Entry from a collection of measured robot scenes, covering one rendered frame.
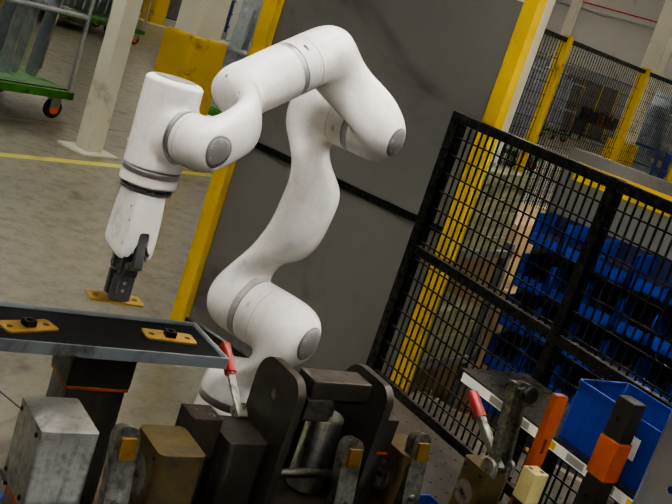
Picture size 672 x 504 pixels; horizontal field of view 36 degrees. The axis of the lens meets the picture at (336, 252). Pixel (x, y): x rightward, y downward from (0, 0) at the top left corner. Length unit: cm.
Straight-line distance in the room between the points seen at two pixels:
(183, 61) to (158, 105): 775
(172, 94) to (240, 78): 13
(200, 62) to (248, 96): 776
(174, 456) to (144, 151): 42
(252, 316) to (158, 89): 54
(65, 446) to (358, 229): 289
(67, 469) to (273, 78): 64
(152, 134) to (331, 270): 283
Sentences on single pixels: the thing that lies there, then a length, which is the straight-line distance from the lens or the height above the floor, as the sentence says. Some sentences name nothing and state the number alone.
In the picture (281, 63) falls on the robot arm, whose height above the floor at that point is 161.
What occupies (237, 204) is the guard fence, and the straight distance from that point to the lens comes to 458.
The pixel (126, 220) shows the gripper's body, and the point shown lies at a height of 135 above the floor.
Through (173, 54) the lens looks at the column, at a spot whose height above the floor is 88.
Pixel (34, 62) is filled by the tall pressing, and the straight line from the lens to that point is 975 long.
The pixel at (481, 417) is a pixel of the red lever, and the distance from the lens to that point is 187.
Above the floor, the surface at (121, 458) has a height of 107.
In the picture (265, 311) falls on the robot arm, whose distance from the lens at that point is 182.
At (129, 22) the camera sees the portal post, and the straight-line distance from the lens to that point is 841.
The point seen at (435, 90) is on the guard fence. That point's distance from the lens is 400.
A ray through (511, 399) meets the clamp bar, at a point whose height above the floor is 119.
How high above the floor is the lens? 172
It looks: 13 degrees down
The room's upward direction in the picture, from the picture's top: 18 degrees clockwise
